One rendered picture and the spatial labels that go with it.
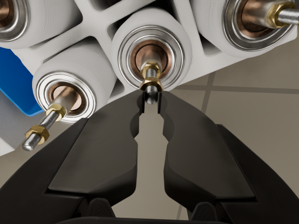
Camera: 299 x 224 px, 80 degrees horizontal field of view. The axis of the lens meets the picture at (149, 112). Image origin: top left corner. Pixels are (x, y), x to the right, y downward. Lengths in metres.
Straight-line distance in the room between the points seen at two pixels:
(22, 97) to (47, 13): 0.29
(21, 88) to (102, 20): 0.29
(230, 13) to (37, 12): 0.19
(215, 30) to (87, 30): 0.17
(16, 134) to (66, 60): 0.29
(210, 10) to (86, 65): 0.15
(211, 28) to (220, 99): 0.36
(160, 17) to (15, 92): 0.38
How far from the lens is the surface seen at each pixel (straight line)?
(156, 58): 0.19
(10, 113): 0.51
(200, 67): 0.30
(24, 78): 0.53
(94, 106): 0.24
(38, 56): 0.33
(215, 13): 0.22
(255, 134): 0.68
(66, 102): 0.23
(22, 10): 0.24
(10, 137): 0.49
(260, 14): 0.21
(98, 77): 0.24
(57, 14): 0.27
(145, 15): 0.21
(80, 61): 0.25
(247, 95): 0.58
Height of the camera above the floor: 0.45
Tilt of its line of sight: 57 degrees down
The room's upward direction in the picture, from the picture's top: 179 degrees counter-clockwise
